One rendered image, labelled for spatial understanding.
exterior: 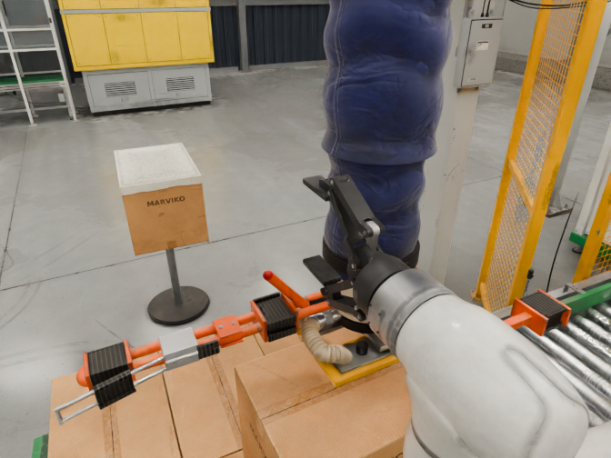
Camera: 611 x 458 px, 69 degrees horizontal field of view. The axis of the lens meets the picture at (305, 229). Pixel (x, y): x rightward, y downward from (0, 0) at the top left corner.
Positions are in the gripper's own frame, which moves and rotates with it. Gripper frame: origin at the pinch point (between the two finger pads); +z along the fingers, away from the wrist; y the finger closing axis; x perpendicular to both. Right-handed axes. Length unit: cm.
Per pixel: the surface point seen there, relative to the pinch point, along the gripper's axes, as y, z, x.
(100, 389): 33, 15, -35
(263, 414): 64, 21, -3
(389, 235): 14.2, 12.2, 23.9
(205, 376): 104, 78, -7
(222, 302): 158, 190, 29
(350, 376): 45.7, 7.8, 13.6
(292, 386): 64, 26, 7
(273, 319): 32.9, 19.3, 0.1
